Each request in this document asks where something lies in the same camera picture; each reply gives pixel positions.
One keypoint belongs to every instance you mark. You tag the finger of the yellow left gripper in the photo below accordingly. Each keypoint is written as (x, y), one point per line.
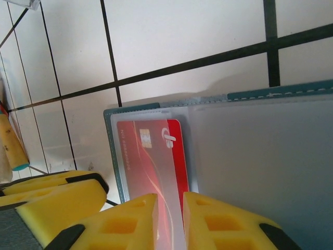
(52, 179)
(65, 205)

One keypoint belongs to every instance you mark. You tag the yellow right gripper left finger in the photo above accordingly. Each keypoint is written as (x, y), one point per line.
(117, 229)

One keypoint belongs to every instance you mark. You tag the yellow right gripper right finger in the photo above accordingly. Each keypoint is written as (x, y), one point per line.
(221, 229)

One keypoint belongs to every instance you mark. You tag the red chip card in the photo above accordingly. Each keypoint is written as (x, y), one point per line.
(156, 161)

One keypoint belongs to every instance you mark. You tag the clear acrylic organizer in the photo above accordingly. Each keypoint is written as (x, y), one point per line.
(31, 4)

